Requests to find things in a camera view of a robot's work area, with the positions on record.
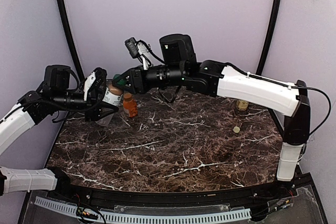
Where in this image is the dark green bottle cap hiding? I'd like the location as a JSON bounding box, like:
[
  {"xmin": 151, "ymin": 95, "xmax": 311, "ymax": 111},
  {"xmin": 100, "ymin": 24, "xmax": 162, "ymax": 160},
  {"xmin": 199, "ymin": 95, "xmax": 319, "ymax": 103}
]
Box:
[{"xmin": 112, "ymin": 74, "xmax": 128, "ymax": 87}]

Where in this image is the coffee bottle green cap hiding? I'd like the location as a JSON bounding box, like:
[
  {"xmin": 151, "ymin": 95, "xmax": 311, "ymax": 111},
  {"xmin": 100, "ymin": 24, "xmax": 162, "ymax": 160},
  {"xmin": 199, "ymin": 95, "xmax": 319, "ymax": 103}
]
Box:
[{"xmin": 94, "ymin": 82, "xmax": 124, "ymax": 126}]

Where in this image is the orange juice bottle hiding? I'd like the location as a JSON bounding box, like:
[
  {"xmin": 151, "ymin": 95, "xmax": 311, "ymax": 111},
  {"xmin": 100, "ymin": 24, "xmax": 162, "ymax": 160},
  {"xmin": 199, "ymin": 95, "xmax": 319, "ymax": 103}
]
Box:
[{"xmin": 123, "ymin": 93, "xmax": 138, "ymax": 118}]

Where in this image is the green tea bottle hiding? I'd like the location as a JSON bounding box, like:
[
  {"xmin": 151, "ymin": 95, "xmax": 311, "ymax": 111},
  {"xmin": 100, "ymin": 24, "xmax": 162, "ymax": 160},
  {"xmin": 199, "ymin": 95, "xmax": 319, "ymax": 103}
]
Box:
[{"xmin": 236, "ymin": 99, "xmax": 249, "ymax": 111}]

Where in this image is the pale green bottle cap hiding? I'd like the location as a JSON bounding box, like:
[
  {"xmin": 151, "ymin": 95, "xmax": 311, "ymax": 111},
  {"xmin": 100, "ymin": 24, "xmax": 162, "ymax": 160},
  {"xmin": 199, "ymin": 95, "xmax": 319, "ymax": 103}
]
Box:
[{"xmin": 233, "ymin": 126, "xmax": 240, "ymax": 133}]

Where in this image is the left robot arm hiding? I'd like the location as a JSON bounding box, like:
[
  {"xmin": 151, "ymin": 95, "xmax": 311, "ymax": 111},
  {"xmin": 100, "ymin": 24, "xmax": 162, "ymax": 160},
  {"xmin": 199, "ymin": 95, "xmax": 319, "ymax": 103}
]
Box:
[{"xmin": 1, "ymin": 65, "xmax": 119, "ymax": 195}]

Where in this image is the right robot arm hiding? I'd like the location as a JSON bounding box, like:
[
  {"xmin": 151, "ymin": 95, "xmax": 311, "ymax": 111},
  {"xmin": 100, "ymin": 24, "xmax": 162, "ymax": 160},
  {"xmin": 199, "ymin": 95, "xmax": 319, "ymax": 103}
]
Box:
[{"xmin": 112, "ymin": 34, "xmax": 311, "ymax": 182}]

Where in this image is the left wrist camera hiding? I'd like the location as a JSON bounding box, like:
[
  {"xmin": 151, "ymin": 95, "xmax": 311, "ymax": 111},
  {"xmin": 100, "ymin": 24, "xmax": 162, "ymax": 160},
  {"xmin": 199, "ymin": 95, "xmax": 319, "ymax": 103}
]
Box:
[{"xmin": 83, "ymin": 70, "xmax": 98, "ymax": 101}]

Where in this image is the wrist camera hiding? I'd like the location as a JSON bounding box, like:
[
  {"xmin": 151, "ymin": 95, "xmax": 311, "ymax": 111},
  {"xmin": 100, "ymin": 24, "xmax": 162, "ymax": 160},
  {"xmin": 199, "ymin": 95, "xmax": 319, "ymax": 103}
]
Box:
[
  {"xmin": 124, "ymin": 37, "xmax": 153, "ymax": 70},
  {"xmin": 83, "ymin": 70, "xmax": 98, "ymax": 101}
]

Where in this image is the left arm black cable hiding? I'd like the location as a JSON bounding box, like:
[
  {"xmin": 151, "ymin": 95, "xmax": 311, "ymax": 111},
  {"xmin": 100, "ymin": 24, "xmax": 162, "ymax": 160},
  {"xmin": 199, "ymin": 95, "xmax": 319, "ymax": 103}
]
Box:
[{"xmin": 0, "ymin": 69, "xmax": 108, "ymax": 124}]

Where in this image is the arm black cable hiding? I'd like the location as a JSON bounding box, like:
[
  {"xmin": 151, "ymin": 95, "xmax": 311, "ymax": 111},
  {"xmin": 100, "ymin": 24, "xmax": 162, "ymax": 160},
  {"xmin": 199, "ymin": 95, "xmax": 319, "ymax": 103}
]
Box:
[
  {"xmin": 146, "ymin": 42, "xmax": 332, "ymax": 137},
  {"xmin": 0, "ymin": 69, "xmax": 108, "ymax": 124}
]

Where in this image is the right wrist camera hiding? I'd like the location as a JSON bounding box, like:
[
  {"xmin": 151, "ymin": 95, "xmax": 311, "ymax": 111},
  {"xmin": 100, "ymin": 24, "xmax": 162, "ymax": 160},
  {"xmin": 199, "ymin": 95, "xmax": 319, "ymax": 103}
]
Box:
[{"xmin": 124, "ymin": 37, "xmax": 153, "ymax": 70}]

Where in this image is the left black corner post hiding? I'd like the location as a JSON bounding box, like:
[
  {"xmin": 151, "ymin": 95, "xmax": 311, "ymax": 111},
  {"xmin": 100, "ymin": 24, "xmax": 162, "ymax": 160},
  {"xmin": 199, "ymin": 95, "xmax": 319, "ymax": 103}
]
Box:
[{"xmin": 56, "ymin": 0, "xmax": 85, "ymax": 80}]

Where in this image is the black corner post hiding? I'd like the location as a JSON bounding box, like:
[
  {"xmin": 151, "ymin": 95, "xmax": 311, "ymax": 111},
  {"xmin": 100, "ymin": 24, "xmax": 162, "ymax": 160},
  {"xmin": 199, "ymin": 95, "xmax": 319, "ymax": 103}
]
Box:
[
  {"xmin": 256, "ymin": 0, "xmax": 281, "ymax": 75},
  {"xmin": 56, "ymin": 0, "xmax": 85, "ymax": 80}
]

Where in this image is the white slotted cable duct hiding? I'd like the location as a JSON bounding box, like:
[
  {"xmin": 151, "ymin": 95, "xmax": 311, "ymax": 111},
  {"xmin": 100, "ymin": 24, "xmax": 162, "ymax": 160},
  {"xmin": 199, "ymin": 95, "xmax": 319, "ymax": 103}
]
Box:
[{"xmin": 34, "ymin": 196, "xmax": 251, "ymax": 223}]

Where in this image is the right black corner post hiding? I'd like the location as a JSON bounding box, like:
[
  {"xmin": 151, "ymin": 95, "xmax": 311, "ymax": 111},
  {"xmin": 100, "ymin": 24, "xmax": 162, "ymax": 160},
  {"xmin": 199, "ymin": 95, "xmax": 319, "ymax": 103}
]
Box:
[{"xmin": 256, "ymin": 0, "xmax": 281, "ymax": 75}]

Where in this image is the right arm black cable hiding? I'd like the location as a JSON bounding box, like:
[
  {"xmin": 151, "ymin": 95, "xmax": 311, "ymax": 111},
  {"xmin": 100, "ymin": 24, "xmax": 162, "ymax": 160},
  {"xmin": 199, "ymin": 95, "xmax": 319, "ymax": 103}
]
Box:
[{"xmin": 146, "ymin": 42, "xmax": 332, "ymax": 137}]

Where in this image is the black front frame rail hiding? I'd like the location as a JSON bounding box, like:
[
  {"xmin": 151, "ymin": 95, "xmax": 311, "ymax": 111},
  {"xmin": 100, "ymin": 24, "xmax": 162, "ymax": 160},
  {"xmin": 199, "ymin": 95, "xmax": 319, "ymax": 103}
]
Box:
[{"xmin": 47, "ymin": 183, "xmax": 298, "ymax": 209}]

